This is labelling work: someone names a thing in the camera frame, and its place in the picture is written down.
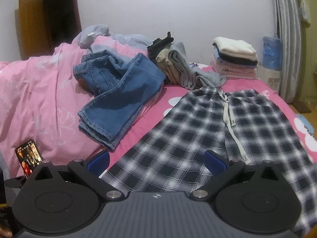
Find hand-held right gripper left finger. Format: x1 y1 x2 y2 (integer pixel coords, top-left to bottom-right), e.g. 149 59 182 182
31 150 124 201

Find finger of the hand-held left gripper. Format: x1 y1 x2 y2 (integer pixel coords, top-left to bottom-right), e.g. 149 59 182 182
4 176 28 188

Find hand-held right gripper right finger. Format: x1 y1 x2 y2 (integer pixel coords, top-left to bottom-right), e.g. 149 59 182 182
189 150 284 201

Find black white plaid pants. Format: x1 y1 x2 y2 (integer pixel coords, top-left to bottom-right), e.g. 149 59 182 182
101 87 317 228

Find black smartphone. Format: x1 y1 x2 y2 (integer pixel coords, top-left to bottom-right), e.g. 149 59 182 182
15 139 42 179

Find blue jeans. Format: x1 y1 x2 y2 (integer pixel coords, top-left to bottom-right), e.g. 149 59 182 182
73 50 166 152

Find pink floral duvet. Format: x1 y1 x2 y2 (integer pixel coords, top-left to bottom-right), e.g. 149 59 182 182
0 24 154 179

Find grey garment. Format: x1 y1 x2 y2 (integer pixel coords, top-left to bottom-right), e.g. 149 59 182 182
170 42 227 90

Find pink knitted folded garment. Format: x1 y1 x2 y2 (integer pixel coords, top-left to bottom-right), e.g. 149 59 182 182
210 61 257 78

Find white water dispenser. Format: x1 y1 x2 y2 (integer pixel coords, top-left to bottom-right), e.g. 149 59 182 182
258 66 281 95

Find black folded garment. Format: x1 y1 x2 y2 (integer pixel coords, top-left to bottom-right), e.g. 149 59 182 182
219 53 258 66

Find beige garment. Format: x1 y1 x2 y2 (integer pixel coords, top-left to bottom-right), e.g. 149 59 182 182
156 47 184 85

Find blue water jug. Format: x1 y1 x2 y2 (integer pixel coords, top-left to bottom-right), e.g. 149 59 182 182
263 37 283 71

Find grey curtain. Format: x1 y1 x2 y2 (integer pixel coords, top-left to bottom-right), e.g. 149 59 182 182
271 0 307 103

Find wooden door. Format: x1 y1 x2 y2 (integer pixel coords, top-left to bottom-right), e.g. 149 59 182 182
18 0 45 60

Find white wall socket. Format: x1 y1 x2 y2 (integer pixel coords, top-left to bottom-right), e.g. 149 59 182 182
301 0 311 24

